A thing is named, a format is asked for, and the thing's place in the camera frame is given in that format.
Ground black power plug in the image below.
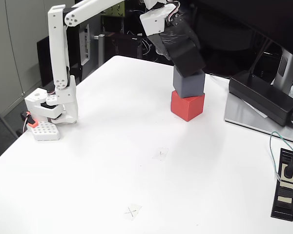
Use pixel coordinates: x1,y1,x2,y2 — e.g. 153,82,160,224
282,150,293,178

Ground black power adapter brick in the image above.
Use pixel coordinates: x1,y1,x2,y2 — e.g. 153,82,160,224
229,70,293,127

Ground green metal board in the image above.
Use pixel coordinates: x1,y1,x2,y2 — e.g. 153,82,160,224
101,3,126,18

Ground plastic-wrapped black bin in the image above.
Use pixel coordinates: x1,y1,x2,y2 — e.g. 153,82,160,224
151,0,201,56

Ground orange cable connector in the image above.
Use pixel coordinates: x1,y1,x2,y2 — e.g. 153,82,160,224
21,111,39,129

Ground black cube block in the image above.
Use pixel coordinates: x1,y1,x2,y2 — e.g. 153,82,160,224
164,25,207,78

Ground black monitor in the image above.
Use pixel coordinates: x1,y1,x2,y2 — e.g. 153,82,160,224
192,0,293,61

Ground black desktop box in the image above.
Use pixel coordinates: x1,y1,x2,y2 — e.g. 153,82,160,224
105,31,144,59

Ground silver metal pole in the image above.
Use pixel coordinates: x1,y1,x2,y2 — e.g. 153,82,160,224
94,34,105,66

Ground silver monitor base plate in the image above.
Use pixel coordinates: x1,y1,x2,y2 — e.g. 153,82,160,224
224,92,293,144

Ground black computer tower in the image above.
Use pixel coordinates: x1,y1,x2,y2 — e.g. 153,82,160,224
63,12,91,83

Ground black power strip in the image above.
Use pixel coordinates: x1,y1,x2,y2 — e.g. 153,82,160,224
270,148,293,222

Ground red cube block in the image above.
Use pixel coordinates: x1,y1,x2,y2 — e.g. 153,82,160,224
170,90,206,122

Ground red and white servo cable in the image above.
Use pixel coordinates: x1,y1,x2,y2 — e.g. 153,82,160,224
167,1,181,24

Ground green cable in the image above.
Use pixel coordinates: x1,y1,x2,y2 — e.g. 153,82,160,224
269,131,293,182

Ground grey cube block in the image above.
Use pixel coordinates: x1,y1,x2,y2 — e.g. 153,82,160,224
172,67,206,98

